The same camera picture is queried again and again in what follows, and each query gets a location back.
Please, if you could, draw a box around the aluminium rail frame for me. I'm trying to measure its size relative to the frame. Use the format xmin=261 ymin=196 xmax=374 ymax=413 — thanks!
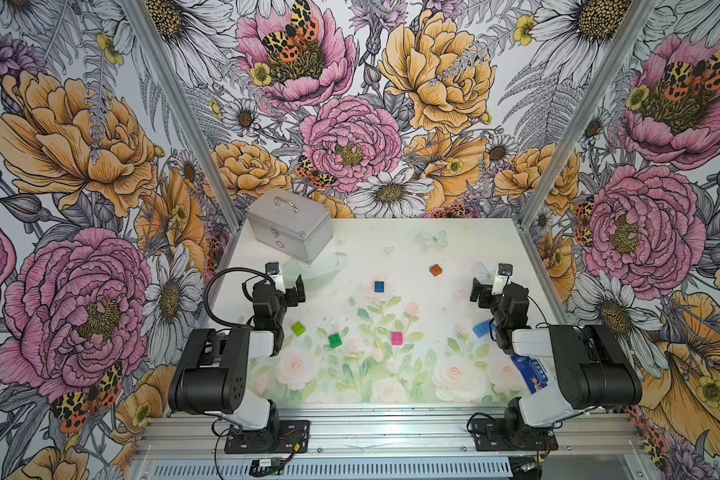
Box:
xmin=134 ymin=404 xmax=642 ymax=460

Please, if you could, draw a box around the silver metal box with handle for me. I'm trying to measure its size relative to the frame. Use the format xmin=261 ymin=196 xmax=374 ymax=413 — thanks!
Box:
xmin=247 ymin=188 xmax=333 ymax=263

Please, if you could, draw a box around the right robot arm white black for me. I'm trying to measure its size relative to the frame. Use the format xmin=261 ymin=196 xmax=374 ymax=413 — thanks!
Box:
xmin=466 ymin=279 xmax=642 ymax=454

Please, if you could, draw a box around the light blue lego brick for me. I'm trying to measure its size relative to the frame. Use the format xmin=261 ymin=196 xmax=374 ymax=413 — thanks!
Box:
xmin=472 ymin=320 xmax=494 ymax=338

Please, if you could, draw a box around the lime green lego brick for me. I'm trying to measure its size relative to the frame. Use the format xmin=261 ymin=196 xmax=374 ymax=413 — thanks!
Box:
xmin=291 ymin=322 xmax=306 ymax=337

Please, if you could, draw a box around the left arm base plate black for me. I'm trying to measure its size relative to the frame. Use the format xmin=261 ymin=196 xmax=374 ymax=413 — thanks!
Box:
xmin=224 ymin=420 xmax=311 ymax=455

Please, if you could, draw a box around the small green circuit board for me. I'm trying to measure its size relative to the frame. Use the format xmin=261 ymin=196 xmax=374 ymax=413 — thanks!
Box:
xmin=250 ymin=458 xmax=280 ymax=475

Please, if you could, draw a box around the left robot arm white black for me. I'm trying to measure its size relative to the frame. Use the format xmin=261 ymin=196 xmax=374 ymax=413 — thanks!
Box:
xmin=168 ymin=262 xmax=306 ymax=454

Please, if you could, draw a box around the blue card packet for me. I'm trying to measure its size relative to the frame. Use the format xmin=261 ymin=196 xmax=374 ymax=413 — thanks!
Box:
xmin=511 ymin=356 xmax=550 ymax=393

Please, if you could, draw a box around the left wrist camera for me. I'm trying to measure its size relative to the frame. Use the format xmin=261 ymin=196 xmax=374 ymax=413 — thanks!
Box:
xmin=265 ymin=261 xmax=286 ymax=293

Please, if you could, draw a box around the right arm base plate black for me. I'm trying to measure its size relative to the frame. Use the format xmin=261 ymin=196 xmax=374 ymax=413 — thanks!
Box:
xmin=468 ymin=416 xmax=559 ymax=454

